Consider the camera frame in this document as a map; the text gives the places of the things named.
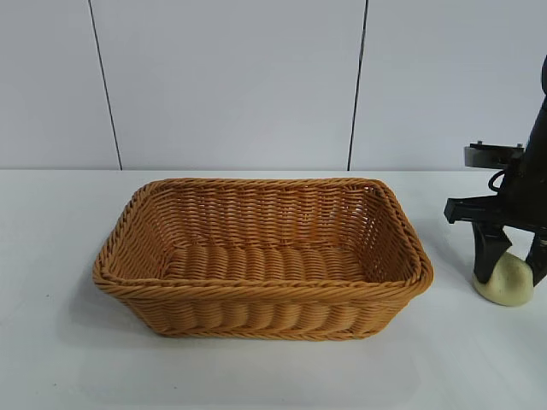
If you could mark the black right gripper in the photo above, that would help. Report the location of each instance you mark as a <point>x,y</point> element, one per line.
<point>532,188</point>

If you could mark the pale yellow egg yolk pastry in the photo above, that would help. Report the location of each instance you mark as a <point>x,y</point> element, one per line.
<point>510,282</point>

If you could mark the brown woven wicker basket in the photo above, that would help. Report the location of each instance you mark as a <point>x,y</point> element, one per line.
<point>265,294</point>

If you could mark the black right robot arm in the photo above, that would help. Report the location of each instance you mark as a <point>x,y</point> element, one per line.
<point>544,74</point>

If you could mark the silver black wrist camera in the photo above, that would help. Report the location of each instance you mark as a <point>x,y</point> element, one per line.
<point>491,154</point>

